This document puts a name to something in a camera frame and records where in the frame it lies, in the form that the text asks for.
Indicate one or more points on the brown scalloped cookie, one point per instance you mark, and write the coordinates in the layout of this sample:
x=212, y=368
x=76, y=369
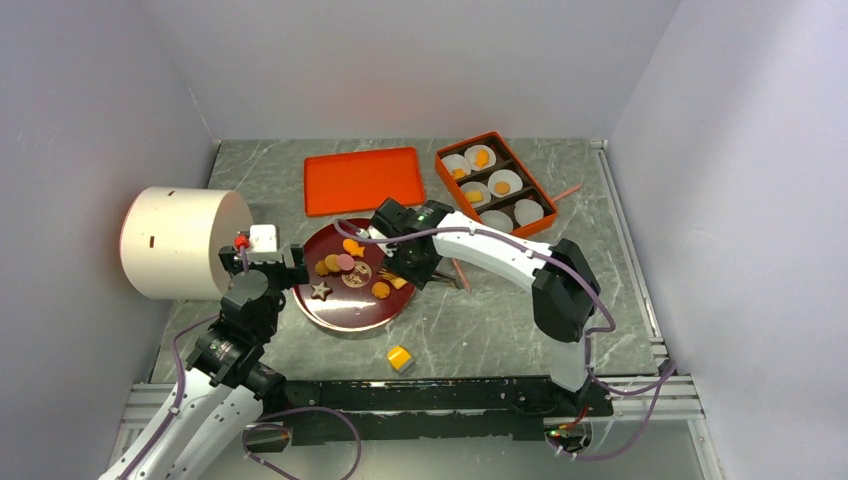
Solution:
x=321, y=268

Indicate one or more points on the dark red round plate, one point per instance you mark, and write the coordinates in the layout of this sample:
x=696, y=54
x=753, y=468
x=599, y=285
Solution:
x=352, y=307

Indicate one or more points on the metal tongs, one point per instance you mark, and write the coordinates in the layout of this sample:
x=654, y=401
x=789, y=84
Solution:
x=444, y=278

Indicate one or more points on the white cylinder container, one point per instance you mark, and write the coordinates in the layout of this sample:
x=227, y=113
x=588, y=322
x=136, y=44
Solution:
x=171, y=237

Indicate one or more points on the yellow small block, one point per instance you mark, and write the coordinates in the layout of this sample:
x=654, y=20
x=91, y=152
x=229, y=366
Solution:
x=400, y=359

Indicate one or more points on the brown round cookie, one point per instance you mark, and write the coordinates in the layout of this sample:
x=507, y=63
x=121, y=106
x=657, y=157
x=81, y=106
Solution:
x=332, y=264

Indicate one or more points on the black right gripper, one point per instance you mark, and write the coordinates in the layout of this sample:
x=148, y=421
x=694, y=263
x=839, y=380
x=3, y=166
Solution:
x=418, y=278

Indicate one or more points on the orange box lid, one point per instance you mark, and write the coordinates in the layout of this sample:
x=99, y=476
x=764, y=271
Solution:
x=353, y=182

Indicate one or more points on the round tan cookie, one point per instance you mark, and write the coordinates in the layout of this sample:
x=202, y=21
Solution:
x=501, y=188

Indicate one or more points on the orange compartment box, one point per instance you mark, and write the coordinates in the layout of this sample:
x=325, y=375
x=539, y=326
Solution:
x=506, y=159

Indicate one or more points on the pink stick behind box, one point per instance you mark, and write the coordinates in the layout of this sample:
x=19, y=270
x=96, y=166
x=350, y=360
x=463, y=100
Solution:
x=566, y=193

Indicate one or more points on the pink stick near plate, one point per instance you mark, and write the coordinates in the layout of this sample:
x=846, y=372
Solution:
x=461, y=275

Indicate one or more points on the fish shaped orange cookie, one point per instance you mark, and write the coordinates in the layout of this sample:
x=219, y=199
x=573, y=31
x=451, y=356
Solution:
x=353, y=248

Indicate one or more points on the round orange cookie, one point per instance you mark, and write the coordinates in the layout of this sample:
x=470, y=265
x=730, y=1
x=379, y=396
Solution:
x=381, y=290

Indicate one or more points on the white paper liner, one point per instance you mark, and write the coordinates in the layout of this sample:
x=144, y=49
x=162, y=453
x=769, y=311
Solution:
x=470, y=154
x=474, y=185
x=456, y=161
x=498, y=220
x=527, y=211
x=506, y=175

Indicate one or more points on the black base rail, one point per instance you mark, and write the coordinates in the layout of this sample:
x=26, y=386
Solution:
x=518, y=407

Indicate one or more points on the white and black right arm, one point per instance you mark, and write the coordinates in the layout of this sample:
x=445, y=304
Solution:
x=562, y=286

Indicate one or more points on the fish shaped cookie in box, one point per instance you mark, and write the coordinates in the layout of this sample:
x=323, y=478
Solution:
x=481, y=159

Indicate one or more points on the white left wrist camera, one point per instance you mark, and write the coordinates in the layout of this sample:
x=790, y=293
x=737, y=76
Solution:
x=263, y=239

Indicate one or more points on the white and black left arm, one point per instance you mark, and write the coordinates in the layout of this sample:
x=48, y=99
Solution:
x=222, y=386

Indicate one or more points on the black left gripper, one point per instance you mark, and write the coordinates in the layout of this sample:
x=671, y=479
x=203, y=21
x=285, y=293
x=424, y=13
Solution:
x=294, y=274

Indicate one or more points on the pink round cookie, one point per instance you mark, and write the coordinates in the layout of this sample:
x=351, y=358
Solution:
x=345, y=262

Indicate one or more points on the star shaped iced cookie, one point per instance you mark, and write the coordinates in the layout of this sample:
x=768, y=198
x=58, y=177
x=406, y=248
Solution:
x=321, y=291

